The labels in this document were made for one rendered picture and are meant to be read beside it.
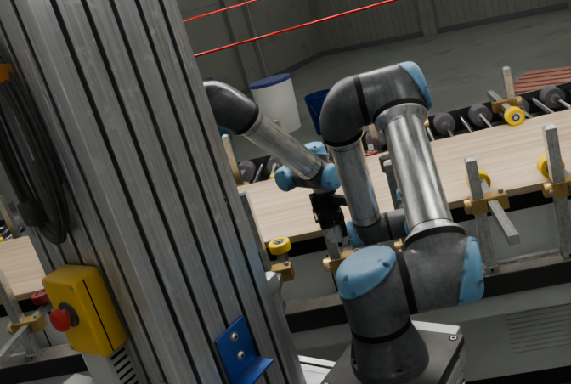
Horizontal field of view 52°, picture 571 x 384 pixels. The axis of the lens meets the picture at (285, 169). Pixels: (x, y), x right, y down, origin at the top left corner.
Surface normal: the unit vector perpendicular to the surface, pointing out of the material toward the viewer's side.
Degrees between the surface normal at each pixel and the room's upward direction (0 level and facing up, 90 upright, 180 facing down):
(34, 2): 90
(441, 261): 43
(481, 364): 90
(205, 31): 90
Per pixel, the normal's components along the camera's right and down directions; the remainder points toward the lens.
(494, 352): -0.10, 0.33
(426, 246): -0.52, -0.36
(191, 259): 0.80, -0.04
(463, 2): -0.54, 0.40
